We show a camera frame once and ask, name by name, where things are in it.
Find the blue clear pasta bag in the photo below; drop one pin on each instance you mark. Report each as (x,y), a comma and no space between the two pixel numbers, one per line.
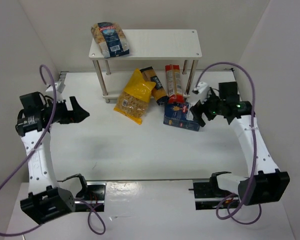
(111,39)

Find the white two-tier shelf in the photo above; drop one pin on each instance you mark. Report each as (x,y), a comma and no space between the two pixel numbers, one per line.
(148,47)

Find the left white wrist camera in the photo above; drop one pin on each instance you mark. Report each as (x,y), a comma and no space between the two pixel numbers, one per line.
(59,87)

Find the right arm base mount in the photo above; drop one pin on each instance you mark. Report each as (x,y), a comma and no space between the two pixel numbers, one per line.
(206,197)

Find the yellow macaroni bag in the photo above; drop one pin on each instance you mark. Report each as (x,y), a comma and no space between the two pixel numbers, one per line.
(135,97)

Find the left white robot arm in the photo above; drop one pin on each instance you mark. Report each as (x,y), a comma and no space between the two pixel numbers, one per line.
(46,200)

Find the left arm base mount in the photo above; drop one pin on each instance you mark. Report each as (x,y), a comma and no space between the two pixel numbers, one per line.
(94,195)

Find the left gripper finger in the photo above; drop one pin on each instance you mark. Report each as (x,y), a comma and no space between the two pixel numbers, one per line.
(78,115)
(74,103)

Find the yellow spaghetti pack blue label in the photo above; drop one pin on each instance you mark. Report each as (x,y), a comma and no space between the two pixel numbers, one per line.
(158,92)

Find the red spaghetti pack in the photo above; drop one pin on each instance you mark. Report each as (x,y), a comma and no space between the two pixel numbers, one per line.
(174,85)

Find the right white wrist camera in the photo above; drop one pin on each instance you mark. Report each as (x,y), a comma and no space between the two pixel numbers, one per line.
(202,90)

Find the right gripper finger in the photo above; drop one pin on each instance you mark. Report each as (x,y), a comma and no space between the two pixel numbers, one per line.
(199,107)
(197,117)

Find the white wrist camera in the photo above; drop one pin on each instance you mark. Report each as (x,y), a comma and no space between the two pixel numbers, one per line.
(59,87)
(202,90)

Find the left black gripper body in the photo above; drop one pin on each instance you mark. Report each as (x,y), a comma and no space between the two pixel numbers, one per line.
(67,113)

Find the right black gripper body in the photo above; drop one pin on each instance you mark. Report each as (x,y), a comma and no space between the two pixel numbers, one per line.
(207,111)

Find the blue Barilla pasta box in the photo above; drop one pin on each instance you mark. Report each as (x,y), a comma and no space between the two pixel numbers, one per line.
(179,115)

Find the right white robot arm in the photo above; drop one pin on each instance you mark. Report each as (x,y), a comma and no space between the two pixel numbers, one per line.
(266,183)

